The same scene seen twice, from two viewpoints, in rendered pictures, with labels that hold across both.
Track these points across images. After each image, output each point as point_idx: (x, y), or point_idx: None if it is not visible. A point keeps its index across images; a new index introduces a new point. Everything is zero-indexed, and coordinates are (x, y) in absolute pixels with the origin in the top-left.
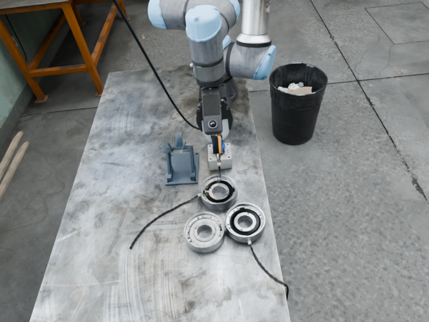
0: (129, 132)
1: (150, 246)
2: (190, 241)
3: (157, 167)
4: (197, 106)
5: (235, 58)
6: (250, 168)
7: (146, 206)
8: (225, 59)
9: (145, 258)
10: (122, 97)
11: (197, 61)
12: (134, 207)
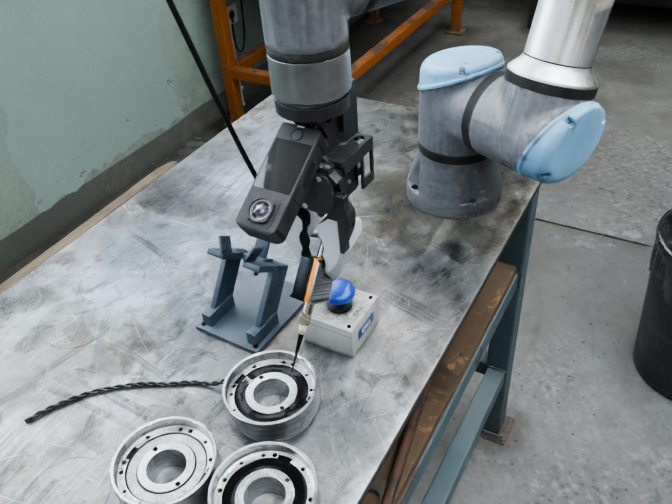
0: (225, 199)
1: (62, 439)
2: (122, 471)
3: (213, 286)
4: (390, 198)
5: (487, 107)
6: (392, 379)
7: (127, 353)
8: (465, 103)
9: (31, 458)
10: (269, 133)
11: (266, 42)
12: (106, 344)
